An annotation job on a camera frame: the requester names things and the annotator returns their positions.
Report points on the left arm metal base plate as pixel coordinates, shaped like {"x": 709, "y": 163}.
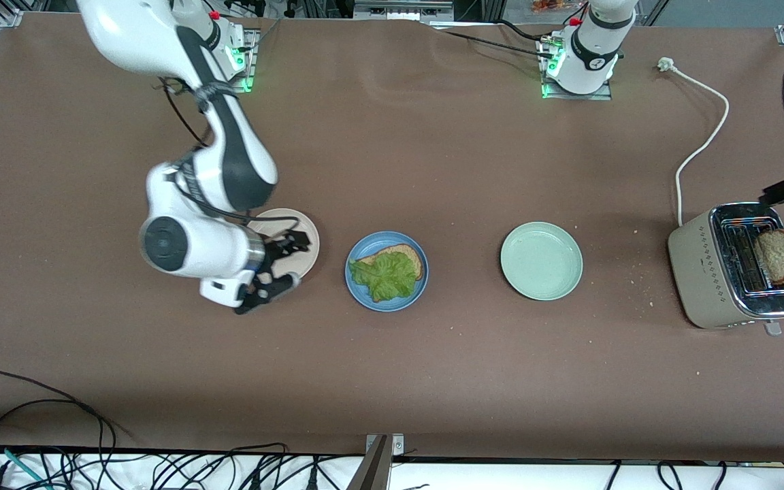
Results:
{"x": 589, "y": 96}

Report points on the light green round plate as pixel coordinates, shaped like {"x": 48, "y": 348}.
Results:
{"x": 541, "y": 260}

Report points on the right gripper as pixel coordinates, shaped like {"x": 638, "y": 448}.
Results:
{"x": 278, "y": 249}

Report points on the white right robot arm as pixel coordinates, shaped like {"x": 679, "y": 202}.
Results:
{"x": 181, "y": 245}

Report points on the blue round plate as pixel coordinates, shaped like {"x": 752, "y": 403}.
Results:
{"x": 358, "y": 292}

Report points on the aluminium frame rail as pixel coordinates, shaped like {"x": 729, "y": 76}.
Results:
{"x": 378, "y": 463}

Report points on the orange wrapped object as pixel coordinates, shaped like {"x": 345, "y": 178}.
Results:
{"x": 548, "y": 7}

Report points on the beige metal toaster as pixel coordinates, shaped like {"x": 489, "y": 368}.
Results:
{"x": 701, "y": 272}

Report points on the green lettuce leaf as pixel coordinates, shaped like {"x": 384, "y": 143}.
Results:
{"x": 385, "y": 275}

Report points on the brown bread slice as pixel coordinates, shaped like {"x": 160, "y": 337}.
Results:
{"x": 776, "y": 255}
{"x": 411, "y": 255}

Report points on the grey metal box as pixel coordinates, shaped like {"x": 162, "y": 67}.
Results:
{"x": 402, "y": 10}

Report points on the beige round plate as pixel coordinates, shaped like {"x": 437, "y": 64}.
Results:
{"x": 307, "y": 262}

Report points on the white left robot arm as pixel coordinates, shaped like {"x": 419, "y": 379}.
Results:
{"x": 589, "y": 47}

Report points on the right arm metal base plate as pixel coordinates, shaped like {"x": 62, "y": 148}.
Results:
{"x": 251, "y": 68}

